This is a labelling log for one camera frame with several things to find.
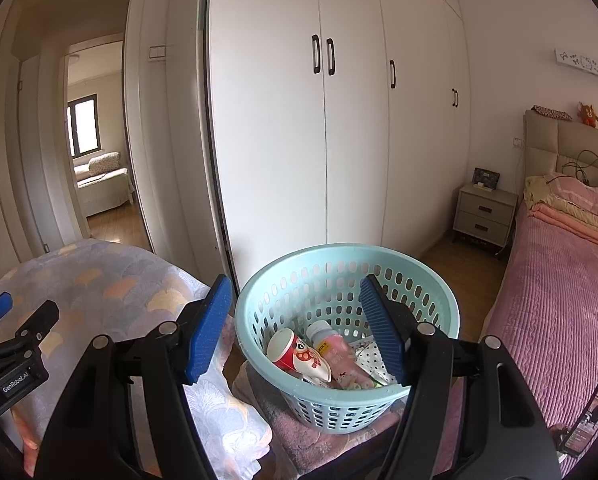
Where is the dark picture frame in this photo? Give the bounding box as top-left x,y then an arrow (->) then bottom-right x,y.
473,167 -> 501,190

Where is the beige padded headboard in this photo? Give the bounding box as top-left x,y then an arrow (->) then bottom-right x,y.
523,109 -> 598,196

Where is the smartphone with lit screen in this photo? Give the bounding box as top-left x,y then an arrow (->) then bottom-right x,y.
561,350 -> 598,460

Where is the teal plastic laundry basket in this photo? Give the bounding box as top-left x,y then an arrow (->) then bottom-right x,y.
234,244 -> 460,435

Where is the pink striped pillow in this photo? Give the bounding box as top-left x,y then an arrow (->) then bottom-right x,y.
544,174 -> 598,222

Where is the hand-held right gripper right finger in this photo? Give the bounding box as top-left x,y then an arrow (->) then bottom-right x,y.
359,274 -> 562,480

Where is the white polka dot packet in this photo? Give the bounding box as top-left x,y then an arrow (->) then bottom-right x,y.
351,340 -> 398,386

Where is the pink quilted bedspread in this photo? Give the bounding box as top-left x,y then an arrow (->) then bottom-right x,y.
479,200 -> 598,461

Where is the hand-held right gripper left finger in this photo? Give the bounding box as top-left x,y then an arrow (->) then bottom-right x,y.
34,274 -> 234,480

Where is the salmon folded blanket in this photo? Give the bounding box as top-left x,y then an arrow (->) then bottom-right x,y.
529,202 -> 598,257

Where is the cream folded blanket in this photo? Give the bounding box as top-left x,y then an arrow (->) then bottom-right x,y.
524,176 -> 598,241

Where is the red and white paper cup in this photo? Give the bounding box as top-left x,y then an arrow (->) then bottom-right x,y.
266,329 -> 332,385

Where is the light floral sofa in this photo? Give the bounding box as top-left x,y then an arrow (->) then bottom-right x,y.
74,151 -> 134,219

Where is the white butterfly wall decor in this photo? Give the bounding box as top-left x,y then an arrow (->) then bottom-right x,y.
555,49 -> 598,85

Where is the grey patterned fleece blanket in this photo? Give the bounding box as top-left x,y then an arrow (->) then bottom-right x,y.
0,238 -> 274,480

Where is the black charging cable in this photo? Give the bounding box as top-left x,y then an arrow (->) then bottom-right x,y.
561,149 -> 598,187

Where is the white wardrobe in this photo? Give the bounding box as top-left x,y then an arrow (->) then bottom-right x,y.
206,0 -> 472,287

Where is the dark patterned cloth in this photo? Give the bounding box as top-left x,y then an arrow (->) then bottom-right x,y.
531,105 -> 574,122

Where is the pink bottle with white cap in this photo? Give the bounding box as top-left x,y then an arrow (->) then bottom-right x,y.
306,321 -> 378,391

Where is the beige two-drawer nightstand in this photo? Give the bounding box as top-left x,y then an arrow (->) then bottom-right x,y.
453,183 -> 519,251

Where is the window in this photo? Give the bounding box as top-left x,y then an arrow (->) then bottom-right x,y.
68,94 -> 100,157

